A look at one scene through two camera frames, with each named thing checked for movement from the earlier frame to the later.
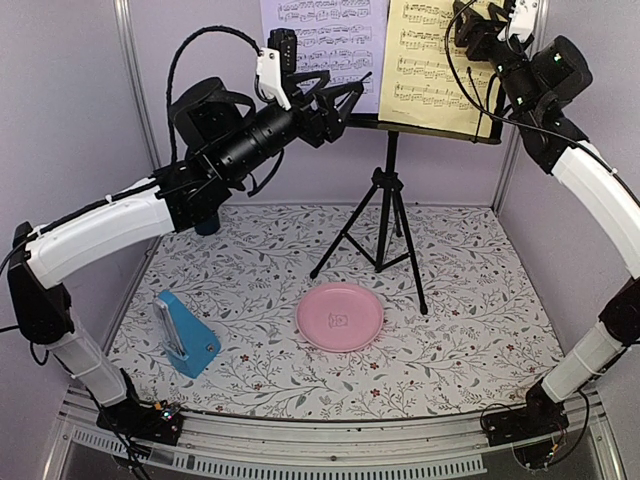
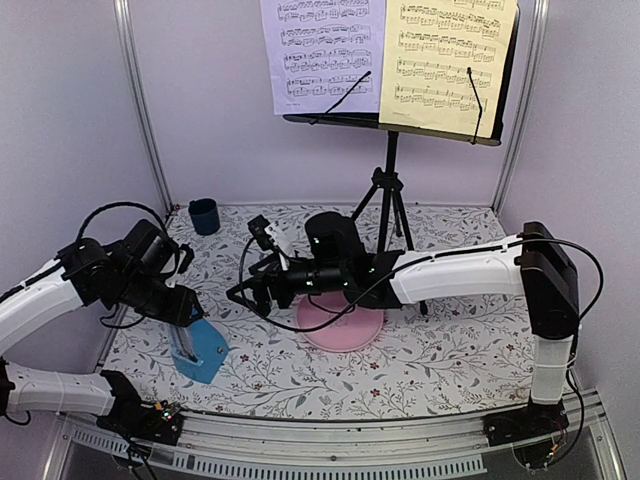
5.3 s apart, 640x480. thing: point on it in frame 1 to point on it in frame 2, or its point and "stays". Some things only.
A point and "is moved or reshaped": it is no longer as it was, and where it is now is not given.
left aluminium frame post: x=122 y=12 stays
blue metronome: x=189 y=341 is moved or reshaped
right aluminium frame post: x=542 y=15 stays
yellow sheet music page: x=427 y=80 stays
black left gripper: x=329 y=122 to x=180 y=310
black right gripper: x=477 y=25 to x=272 y=274
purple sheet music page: x=347 y=38 stays
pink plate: x=339 y=317 stays
